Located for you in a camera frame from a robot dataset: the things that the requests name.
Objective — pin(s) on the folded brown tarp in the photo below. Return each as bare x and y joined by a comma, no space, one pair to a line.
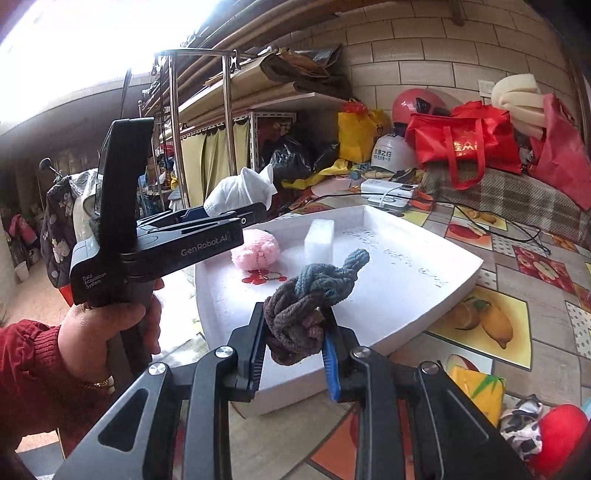
300,69

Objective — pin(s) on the white mesh cloth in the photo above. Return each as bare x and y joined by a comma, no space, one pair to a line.
240,189

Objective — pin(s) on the wall light switch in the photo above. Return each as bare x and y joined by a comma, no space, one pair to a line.
486,87

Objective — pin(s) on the pink hand fan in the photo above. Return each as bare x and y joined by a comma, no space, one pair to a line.
334,188

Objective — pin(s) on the white helmet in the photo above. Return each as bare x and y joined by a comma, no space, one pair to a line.
392,152

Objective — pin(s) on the white power bank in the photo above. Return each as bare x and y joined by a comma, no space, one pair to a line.
385,187

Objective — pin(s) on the person's left hand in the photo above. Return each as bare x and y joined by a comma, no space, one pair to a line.
87,332

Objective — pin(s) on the white foam block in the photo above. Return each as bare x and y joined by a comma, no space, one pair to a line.
319,242

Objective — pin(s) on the stainless steel rack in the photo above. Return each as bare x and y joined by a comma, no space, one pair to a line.
226,106

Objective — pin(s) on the white round-marked charger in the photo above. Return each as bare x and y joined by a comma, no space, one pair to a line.
390,204

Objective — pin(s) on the red apple plush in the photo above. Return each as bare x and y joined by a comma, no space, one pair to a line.
561,438

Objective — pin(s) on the bundle of bamboo poles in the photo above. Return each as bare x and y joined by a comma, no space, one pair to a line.
277,27

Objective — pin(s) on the cow print plush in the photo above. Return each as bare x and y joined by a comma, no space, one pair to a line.
519,424

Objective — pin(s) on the scooter with floral cover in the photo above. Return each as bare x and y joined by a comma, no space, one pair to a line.
60,230

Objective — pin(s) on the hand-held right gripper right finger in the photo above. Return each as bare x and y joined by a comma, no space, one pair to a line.
330,371

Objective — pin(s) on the yellow shopping bag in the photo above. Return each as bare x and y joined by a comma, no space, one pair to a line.
358,134

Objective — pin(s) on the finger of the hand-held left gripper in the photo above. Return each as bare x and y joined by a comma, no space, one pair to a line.
217,211
184,224

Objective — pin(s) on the white angle steel frame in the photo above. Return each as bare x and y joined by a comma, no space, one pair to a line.
253,138

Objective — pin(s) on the cream foam rolls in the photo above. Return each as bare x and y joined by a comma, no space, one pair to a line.
515,99

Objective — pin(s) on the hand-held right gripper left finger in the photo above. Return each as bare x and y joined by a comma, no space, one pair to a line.
251,364

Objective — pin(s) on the plain red bag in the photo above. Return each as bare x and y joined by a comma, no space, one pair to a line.
563,147

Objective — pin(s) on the red helmet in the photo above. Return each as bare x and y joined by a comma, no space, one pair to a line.
408,104

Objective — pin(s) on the fruit print tablecloth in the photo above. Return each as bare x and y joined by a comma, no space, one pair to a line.
531,267

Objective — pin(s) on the pink plush ball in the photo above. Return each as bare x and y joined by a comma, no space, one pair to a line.
256,251

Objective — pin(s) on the black plastic bag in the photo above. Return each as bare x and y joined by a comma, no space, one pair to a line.
291,154

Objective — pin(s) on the plaid blanket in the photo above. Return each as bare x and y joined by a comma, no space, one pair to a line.
508,198

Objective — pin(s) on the yellow green curtain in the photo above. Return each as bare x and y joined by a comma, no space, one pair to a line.
214,161

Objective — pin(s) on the person's left forearm red sleeve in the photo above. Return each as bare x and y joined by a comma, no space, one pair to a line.
32,378

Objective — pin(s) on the wooden board shelf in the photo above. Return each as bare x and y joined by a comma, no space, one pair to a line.
258,99

